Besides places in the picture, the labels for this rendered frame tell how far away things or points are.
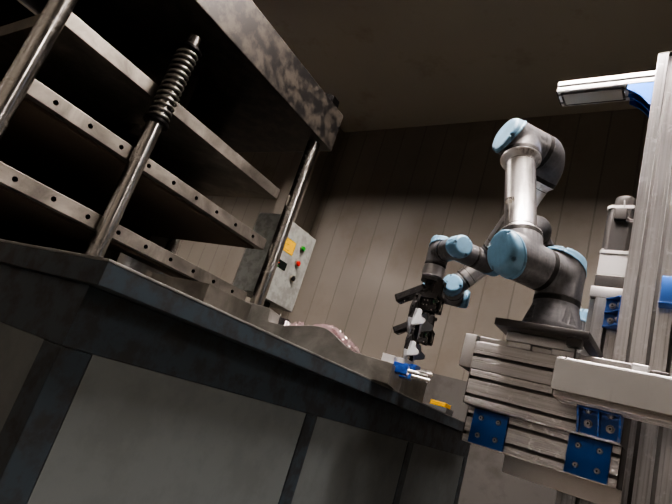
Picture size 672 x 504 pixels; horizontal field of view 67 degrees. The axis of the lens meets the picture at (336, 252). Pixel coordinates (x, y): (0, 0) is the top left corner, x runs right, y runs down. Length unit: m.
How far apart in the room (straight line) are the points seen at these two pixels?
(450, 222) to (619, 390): 2.85
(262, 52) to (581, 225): 2.35
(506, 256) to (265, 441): 0.73
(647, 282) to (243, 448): 1.12
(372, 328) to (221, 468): 2.88
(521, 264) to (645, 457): 0.54
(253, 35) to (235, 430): 1.50
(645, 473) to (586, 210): 2.41
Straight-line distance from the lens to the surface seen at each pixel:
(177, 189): 1.94
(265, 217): 2.51
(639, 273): 1.63
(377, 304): 3.91
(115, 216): 1.75
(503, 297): 3.56
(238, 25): 2.08
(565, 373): 1.23
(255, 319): 1.50
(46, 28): 1.67
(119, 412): 0.89
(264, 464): 1.19
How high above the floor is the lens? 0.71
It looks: 16 degrees up
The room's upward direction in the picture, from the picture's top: 18 degrees clockwise
